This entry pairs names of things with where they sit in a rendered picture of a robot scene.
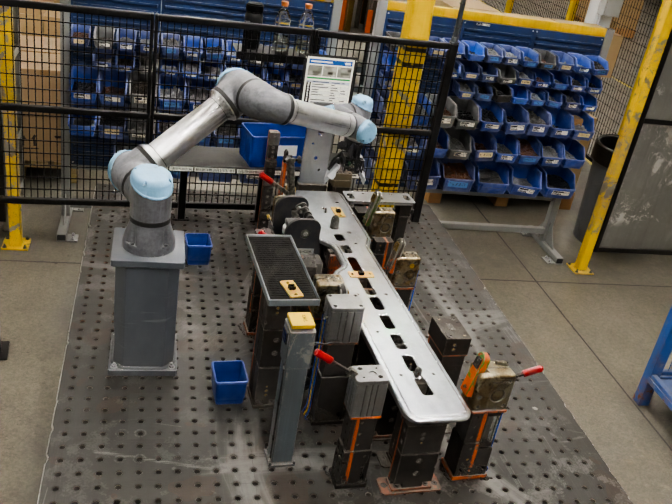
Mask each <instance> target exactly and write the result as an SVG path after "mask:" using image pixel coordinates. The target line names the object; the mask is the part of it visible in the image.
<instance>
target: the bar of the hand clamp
mask: <svg viewBox="0 0 672 504"><path fill-rule="evenodd" d="M296 161H297V162H298V163H299V164H300V163H301V161H302V160H301V156H300V155H299V156H298V157H297V158H296V159H295V158H293V155H286V158H285V160H283V163H284V162H285V163H287V190H288V191H289V196H290V195H295V165H294V163H295V162H296Z"/></svg>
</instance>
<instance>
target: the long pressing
mask: <svg viewBox="0 0 672 504"><path fill-rule="evenodd" d="M295 195H296V196H304V197H305V198H306V199H307V200H308V203H309V207H308V208H309V211H311V213H312V215H313V217H314V218H315V219H316V220H318V221H319V223H320V225H321V232H320V237H319V239H320V244H322V245H324V246H327V247H329V248H331V249H332V250H333V252H334V254H335V255H336V257H337V259H338V261H339V263H340V265H341V267H339V268H338V269H337V270H335V271H334V272H333V274H340V275H341V276H342V278H343V280H344V282H345V283H346V285H347V288H348V290H349V294H359V297H360V299H361V301H362V303H363V304H364V306H365V311H364V316H363V321H362V326H361V331H360V333H361V335H362V337H363V339H364V341H365V343H366V345H367V347H368V349H369V351H370V353H371V355H372V357H373V359H374V361H375V363H376V365H382V366H383V368H384V370H385V372H386V374H387V375H388V377H389V384H388V389H389V391H390V393H391V395H392V397H393V399H394V401H395V403H396V405H397V407H398V409H399V411H400V413H401V415H402V416H403V417H404V418H405V419H406V420H408V421H409V422H412V423H415V424H431V423H448V422H462V421H466V420H468V419H469V418H470V415H471V411H470V409H469V407H468V406H467V404H466V402H465V401H464V399H463V398H462V396H461V394H460V393H459V391H458V389H457V388H456V386H455V385H454V383H453V381H452V380H451V378H450V377H449V375H448V373H447V372H446V370H445V369H444V367H443V365H442V364H441V362H440V360H439V359H438V357H437V356H436V354H435V352H434V351H433V349H432V348H431V346H430V344H429V343H428V341H427V339H426V338H425V336H424V335H423V333H422V331H421V330H420V328H419V327H418V325H417V323H416V322H415V320H414V319H413V317H412V315H411V314H410V312H409V310H408V309H407V307H406V306H405V304H404V302H403V301H402V299H401V298H400V296H399V294H398V293H397V291H396V289H395V288H394V286H393V285H392V283H391V281H390V280H389V278H388V277H387V275H386V273H385V272H384V270H383V269H382V267H381V265H380V264H379V262H378V260H377V259H376V257H375V256H374V254H373V252H372V251H371V249H370V244H371V238H370V237H369V235H368V234H367V232H366V230H365V229H364V227H363V226H362V224H361V223H360V221H359V219H358V218H357V216H356V215H355V213H354V212H353V210H352V208H351V207H350V205H349V204H348V202H347V201H346V199H345V197H344V196H343V195H342V194H341V193H338V192H333V191H306V190H296V193H295ZM336 202H338V203H336ZM323 207H325V208H327V213H325V209H322V208H323ZM331 207H340V208H341V210H342V211H343V213H344V214H345V216H346V217H339V219H340V222H339V227H338V229H331V228H330V222H331V218H332V217H333V216H334V215H335V214H334V213H333V211H332V209H331ZM348 232H350V233H348ZM334 235H342V236H343V238H344V240H345V241H338V240H337V239H336V238H335V236H334ZM355 243H357V244H355ZM341 246H347V247H349V249H350V250H351V252H352V253H344V252H343V250H342V248H341ZM347 258H354V259H356V261H357V263H358V264H359V266H360V268H361V270H363V271H371V272H372V273H373V274H374V276H375V277H374V278H351V277H350V276H349V274H348V271H354V270H353V268H352V266H351V265H350V263H349V261H348V259H347ZM359 279H367V280H368V282H369V284H370V285H371V287H372V289H373V290H374V292H375V295H368V294H367V293H366V292H365V290H364V288H363V286H362V284H361V283H360V281H359ZM385 294H387V295H385ZM370 298H378V299H379V301H380V303H381V304H382V306H383V308H384V310H377V309H375V308H374V306H373V304H372V302H371V301H370ZM380 316H388V317H389V318H390V320H391V322H392V324H393V325H394V327H395V328H394V329H388V328H386V327H385V326H384V324H383V322H382V320H381V319H380ZM376 331H379V333H377V332H376ZM391 335H398V336H400V338H401V339H402V341H403V343H404V345H405V346H406V348H407V349H398V348H397V347H396V345H395V344H394V342H393V340H392V338H391V337H390V336H391ZM403 356H410V357H412V359H413V360H414V362H415V364H416V365H417V367H421V368H422V374H421V376H422V377H415V376H414V374H413V372H415V371H410V370H409V369H408V367H407V365H406V363H405V362H404V360H403V358H402V357H403ZM432 373H434V374H435V375H433V374H432ZM400 375H402V376H400ZM415 379H424V380H425V381H426V383H427V385H428V386H429V388H430V390H431V392H432V393H433V395H423V394H422V392H421V390H420V389H419V387H418V385H417V383H416V381H415Z"/></svg>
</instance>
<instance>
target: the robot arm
mask: <svg viewBox="0 0 672 504"><path fill-rule="evenodd" d="M351 101H352V102H351V103H345V104H335V105H333V104H331V105H328V106H324V107H323V106H319V105H315V104H312V103H308V102H304V101H301V100H297V99H294V97H293V96H292V95H291V94H288V93H284V92H282V91H280V90H278V89H276V88H274V87H273V86H271V85H270V84H268V83H267V82H265V81H263V80H261V79H260V78H258V77H256V76H255V75H253V74H252V73H251V72H249V71H247V70H244V69H242V68H230V69H227V70H225V71H224V72H222V73H221V74H220V76H219V77H218V79H217V83H216V86H215V87H214V88H213V89H212V90H211V94H210V98H208V99H207V100H206V101H204V102H203V103H202V104H200V105H199V106H198V107H197V108H195V109H194V110H193V111H191V112H190V113H189V114H187V115H186V116H185V117H183V118H182V119H181V120H180V121H178V122H177V123H176V124H174V125H173V126H172V127H170V128H169V129H168V130H166V131H165V132H164V133H163V134H161V135H160V136H159V137H157V138H156V139H155V140H153V141H152V142H151V143H149V144H148V145H143V144H140V145H138V146H137V147H136V148H134V149H133V150H121V151H119V152H117V153H116V154H115V155H114V156H113V157H112V158H111V160H110V162H109V164H108V177H109V179H110V181H111V182H112V184H113V186H114V187H115V188H116V189H117V190H119V191H120V192H121V193H122V194H123V195H124V196H125V197H126V198H127V199H128V200H129V202H130V216H129V222H128V225H127V227H126V229H125V232H124V234H123V238H122V246H123V248H124V249H125V250H126V251H127V252H129V253H131V254H133V255H137V256H141V257H160V256H164V255H167V254H169V253H171V252H172V251H173V250H174V249H175V236H174V233H173V229H172V226H171V207H172V192H173V188H174V186H173V177H172V175H171V173H170V172H169V171H168V170H167V169H166V168H167V167H168V166H169V165H170V164H172V163H173V162H174V161H176V160H177V159H178V158H179V157H181V156H182V155H183V154H185V153H186V152H187V151H188V150H190V149H191V148H192V147H194V146H195V145H196V144H197V143H199V142H200V141H201V140H202V139H204V138H205V137H206V136H208V135H209V134H210V133H211V132H213V131H214V130H215V129H217V128H218V127H219V126H220V125H222V124H223V123H224V122H226V121H227V120H233V121H235V120H236V119H238V118H239V117H240V116H242V115H243V114H244V115H246V116H248V117H250V118H253V119H256V120H260V121H265V122H270V123H275V124H279V125H286V124H288V123H290V124H294V125H298V126H302V127H306V128H311V129H315V130H319V131H323V132H327V133H332V134H336V135H340V136H344V137H345V140H343V141H341V142H338V149H341V150H342V151H341V152H339V153H338V155H337V156H335V157H334V158H333V159H332V160H331V162H330V164H329V167H328V169H327V172H326V174H325V178H324V184H326V183H327V182H328V181H329V179H331V180H333V179H334V178H335V176H336V172H337V171H338V170H339V168H340V165H339V163H340V162H341V164H342V171H343V173H344V171H352V172H353V171H354V173H358V176H359V177H360V181H361V183H362V185H364V183H365V181H366V179H365V171H364V162H365V160H364V158H363V157H362V155H361V153H360V152H361V149H363V146H364V145H363V144H368V143H370V142H372V141H373V140H374V138H375V136H376V134H377V128H376V126H375V124H374V123H372V122H371V121H370V118H371V113H372V109H373V100H372V99H371V98H370V97H369V96H366V95H362V94H357V95H355V96H353V99H352V100H351Z"/></svg>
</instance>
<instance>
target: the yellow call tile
mask: <svg viewBox="0 0 672 504"><path fill-rule="evenodd" d="M287 317H288V320H289V322H290V325H291V328H292V329H314V328H315V323H314V320H313V318H312V316H311V313H310V312H288V313H287Z"/></svg>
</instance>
